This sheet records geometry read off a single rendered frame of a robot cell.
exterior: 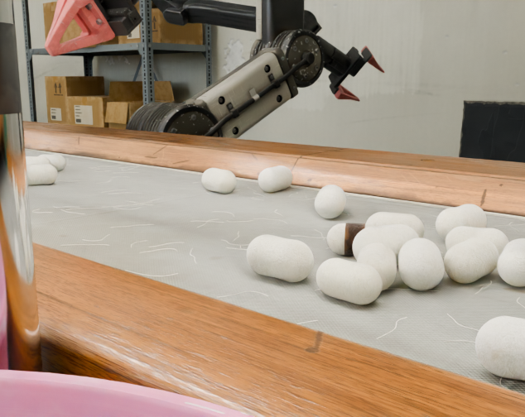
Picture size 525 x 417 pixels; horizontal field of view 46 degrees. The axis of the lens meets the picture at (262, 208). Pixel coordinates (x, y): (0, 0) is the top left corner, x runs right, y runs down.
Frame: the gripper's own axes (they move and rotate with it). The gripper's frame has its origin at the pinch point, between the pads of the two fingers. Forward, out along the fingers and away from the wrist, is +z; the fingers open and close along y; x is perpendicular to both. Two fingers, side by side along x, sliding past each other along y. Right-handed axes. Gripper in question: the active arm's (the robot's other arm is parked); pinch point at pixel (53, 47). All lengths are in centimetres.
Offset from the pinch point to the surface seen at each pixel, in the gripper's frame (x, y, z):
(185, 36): 98, -165, -144
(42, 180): 2.8, 14.6, 16.4
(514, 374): -4, 60, 24
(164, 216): 2.4, 32.7, 17.4
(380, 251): -2, 52, 19
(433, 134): 142, -43, -134
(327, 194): 5.0, 42.3, 11.1
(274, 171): 8.5, 33.0, 6.9
